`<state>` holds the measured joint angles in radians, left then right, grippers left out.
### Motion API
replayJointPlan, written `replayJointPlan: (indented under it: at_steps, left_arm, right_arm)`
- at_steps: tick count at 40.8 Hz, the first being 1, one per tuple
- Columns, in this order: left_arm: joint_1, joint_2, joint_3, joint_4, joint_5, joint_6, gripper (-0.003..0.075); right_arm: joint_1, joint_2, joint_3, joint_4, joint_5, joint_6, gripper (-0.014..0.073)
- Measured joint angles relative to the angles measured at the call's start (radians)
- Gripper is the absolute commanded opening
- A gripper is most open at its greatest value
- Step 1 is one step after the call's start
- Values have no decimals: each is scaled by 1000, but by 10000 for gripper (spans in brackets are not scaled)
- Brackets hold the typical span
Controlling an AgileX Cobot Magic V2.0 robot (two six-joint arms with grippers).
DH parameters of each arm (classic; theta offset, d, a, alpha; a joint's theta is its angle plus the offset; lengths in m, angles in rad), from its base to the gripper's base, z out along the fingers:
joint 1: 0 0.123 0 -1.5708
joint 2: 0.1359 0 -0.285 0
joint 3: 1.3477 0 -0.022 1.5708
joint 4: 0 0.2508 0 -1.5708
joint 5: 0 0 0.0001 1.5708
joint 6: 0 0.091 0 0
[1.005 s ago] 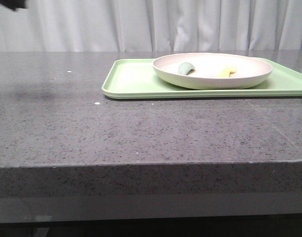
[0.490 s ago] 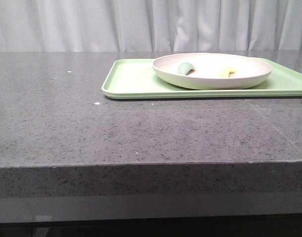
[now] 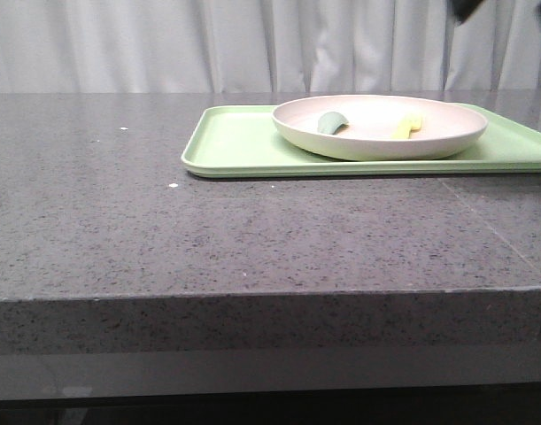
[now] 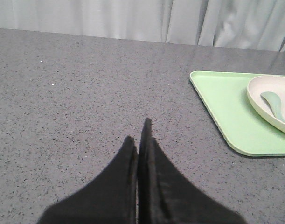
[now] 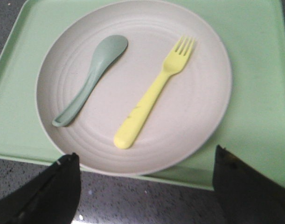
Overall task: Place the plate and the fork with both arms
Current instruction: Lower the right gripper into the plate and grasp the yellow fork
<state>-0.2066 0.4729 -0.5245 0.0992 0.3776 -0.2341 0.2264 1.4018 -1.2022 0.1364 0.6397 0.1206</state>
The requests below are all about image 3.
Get beige round plastic plate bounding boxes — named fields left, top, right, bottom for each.
left=272, top=95, right=488, bottom=161

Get dark robot arm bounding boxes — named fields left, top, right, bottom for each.
left=448, top=0, right=541, bottom=26

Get white pleated curtain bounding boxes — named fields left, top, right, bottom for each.
left=0, top=1, right=541, bottom=93

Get light green serving tray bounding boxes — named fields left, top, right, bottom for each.
left=182, top=105, right=541, bottom=179

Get yellow plastic fork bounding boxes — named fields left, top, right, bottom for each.
left=390, top=113, right=423, bottom=140

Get green plastic spoon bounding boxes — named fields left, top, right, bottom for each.
left=317, top=111, right=349, bottom=135

